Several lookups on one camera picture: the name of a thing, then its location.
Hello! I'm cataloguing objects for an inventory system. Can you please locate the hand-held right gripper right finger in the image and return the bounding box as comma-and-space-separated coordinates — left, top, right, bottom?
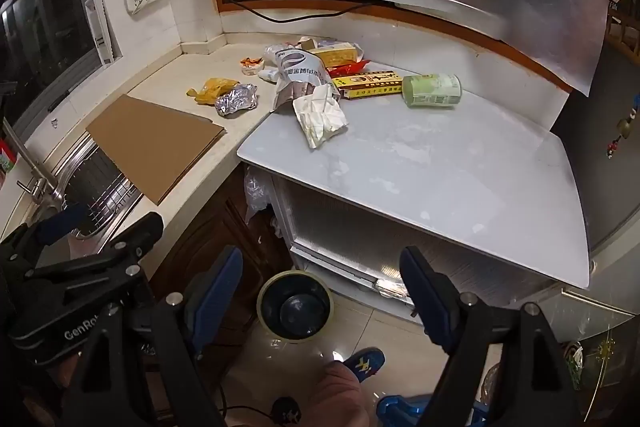
399, 246, 583, 427

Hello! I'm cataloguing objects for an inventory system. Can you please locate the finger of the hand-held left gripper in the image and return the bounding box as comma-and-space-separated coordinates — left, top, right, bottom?
25, 212, 165, 293
0, 202, 91, 269

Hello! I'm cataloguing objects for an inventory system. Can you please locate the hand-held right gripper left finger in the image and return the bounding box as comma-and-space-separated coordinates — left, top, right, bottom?
62, 246, 246, 427

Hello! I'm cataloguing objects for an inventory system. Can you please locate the round black trash bin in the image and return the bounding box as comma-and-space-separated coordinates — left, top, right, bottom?
256, 270, 335, 340

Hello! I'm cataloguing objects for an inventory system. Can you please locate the silver foil wrapper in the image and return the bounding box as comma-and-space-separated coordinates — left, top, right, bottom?
215, 83, 259, 118

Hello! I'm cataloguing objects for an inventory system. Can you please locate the yellow wrapper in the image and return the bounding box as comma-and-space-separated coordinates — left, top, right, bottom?
186, 77, 242, 106

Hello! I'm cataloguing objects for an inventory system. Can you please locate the white tissue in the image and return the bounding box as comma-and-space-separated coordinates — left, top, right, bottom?
291, 84, 348, 150

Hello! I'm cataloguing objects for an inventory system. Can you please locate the pale green cylinder packet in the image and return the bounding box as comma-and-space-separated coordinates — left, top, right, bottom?
401, 73, 462, 108

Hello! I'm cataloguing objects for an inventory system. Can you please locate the long yellow box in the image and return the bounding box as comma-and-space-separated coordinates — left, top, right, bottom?
331, 68, 404, 100

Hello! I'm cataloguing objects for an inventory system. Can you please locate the white grey printed bag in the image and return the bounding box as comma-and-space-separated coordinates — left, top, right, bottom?
264, 44, 341, 112

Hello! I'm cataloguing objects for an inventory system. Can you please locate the steel faucet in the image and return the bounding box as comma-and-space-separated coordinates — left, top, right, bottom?
2, 117, 66, 212

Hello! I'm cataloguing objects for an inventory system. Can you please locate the steel sink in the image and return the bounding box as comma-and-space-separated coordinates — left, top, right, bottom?
52, 134, 141, 238

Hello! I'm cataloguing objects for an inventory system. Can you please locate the dark wooden cabinet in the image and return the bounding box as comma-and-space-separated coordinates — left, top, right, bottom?
147, 167, 296, 388

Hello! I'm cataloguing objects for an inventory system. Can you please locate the blue slipper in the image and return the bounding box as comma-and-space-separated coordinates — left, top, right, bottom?
344, 347, 386, 383
270, 397, 302, 427

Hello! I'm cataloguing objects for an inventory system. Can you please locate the silver appliance cabinet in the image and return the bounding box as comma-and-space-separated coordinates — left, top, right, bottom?
272, 172, 566, 323

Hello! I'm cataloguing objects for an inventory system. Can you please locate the brown cardboard sheet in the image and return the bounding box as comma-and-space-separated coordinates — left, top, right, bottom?
85, 94, 227, 206

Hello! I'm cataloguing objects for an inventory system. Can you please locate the clear plastic bag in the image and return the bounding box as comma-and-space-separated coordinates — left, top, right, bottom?
243, 167, 276, 223

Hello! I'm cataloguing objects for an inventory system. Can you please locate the person's leg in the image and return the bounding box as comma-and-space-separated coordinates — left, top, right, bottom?
312, 362, 373, 427

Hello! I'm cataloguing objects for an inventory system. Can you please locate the patterned glass panel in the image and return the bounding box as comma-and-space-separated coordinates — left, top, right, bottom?
560, 287, 640, 427

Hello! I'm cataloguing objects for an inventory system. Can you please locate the white folded plastic board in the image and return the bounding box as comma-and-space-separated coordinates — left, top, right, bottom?
84, 0, 123, 65

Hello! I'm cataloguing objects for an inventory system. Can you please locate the window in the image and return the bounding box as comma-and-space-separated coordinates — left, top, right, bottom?
0, 0, 101, 118

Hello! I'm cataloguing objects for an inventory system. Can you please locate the dark grey fridge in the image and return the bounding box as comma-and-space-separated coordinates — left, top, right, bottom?
550, 0, 640, 258

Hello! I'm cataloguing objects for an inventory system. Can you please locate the red wrapper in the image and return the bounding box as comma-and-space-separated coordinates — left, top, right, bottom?
327, 59, 373, 78

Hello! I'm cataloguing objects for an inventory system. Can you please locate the hanging fridge magnet toy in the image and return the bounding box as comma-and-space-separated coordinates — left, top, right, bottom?
605, 94, 640, 160

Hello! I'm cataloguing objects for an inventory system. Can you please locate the thin black cable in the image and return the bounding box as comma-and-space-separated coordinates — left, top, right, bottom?
219, 384, 273, 414

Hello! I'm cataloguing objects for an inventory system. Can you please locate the brown wooden frame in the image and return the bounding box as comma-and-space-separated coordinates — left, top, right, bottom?
214, 0, 576, 95

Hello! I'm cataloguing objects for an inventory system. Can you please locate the thick black cable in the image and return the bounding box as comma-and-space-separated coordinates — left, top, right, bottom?
227, 0, 401, 24

